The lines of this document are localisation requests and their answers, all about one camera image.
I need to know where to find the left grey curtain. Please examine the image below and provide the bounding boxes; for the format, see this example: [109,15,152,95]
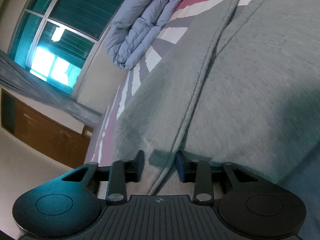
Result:
[1,51,101,128]

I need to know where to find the striped pink purple bed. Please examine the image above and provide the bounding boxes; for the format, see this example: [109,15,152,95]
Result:
[84,0,251,166]

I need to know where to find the grey sweatpants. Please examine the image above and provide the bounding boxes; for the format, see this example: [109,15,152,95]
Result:
[112,0,319,197]

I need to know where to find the aluminium frame window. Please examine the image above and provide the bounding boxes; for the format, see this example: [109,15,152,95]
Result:
[10,0,124,95]

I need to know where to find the folded light blue duvet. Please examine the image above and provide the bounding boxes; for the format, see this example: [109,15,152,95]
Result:
[106,0,182,70]

